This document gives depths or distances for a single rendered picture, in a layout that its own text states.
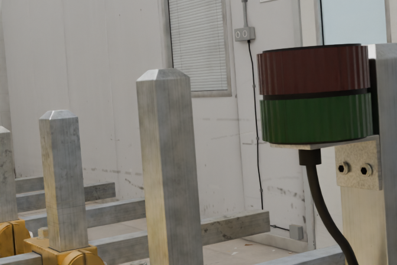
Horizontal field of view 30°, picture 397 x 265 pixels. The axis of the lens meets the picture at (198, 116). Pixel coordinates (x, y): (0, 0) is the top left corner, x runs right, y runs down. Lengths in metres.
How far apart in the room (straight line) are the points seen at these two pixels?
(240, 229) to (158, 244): 0.40
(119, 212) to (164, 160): 0.60
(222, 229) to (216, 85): 4.40
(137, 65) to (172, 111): 5.74
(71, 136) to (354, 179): 0.48
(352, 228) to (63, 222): 0.48
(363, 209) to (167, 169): 0.23
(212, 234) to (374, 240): 0.59
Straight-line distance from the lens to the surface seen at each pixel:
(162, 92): 0.62
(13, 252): 1.08
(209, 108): 5.43
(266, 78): 0.39
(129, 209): 1.22
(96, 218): 1.20
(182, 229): 0.64
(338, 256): 0.81
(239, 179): 5.21
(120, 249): 0.94
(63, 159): 0.85
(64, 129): 0.85
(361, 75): 0.39
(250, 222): 1.04
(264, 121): 0.40
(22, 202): 1.42
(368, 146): 0.42
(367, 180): 0.42
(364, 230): 0.44
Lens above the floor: 1.16
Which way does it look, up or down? 3 degrees down
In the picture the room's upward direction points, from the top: 4 degrees counter-clockwise
